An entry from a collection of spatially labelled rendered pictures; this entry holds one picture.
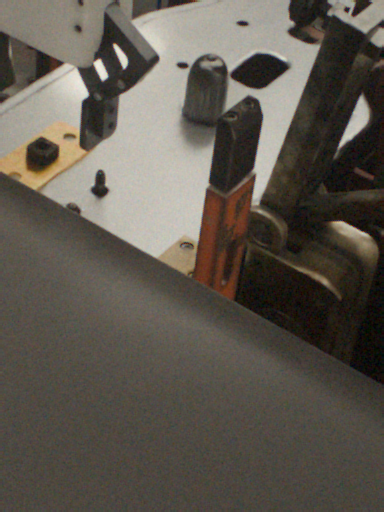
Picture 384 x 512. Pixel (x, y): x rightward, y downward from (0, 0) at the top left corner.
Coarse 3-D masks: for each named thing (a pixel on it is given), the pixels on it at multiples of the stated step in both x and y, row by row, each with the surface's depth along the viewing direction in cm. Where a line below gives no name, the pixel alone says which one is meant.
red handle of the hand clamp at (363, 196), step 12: (348, 192) 79; (360, 192) 78; (372, 192) 78; (300, 204) 80; (312, 204) 80; (324, 204) 79; (336, 204) 78; (348, 204) 78; (360, 204) 77; (372, 204) 77; (300, 216) 81; (312, 216) 80; (324, 216) 79; (336, 216) 79; (348, 216) 78; (360, 216) 78; (372, 216) 77
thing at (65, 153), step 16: (48, 128) 96; (64, 128) 96; (32, 144) 93; (48, 144) 93; (64, 144) 94; (0, 160) 92; (16, 160) 92; (32, 160) 93; (48, 160) 92; (64, 160) 93; (32, 176) 91; (48, 176) 92
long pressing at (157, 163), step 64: (256, 0) 112; (64, 64) 103; (192, 64) 104; (0, 128) 95; (128, 128) 97; (192, 128) 98; (64, 192) 91; (128, 192) 92; (192, 192) 92; (256, 192) 93
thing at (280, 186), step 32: (320, 0) 73; (352, 32) 70; (320, 64) 73; (352, 64) 71; (320, 96) 74; (352, 96) 75; (288, 128) 76; (320, 128) 75; (288, 160) 77; (320, 160) 78; (288, 192) 79; (288, 224) 81
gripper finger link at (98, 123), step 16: (112, 80) 84; (128, 80) 83; (112, 96) 85; (96, 112) 86; (112, 112) 87; (80, 128) 87; (96, 128) 87; (112, 128) 88; (80, 144) 88; (96, 144) 88
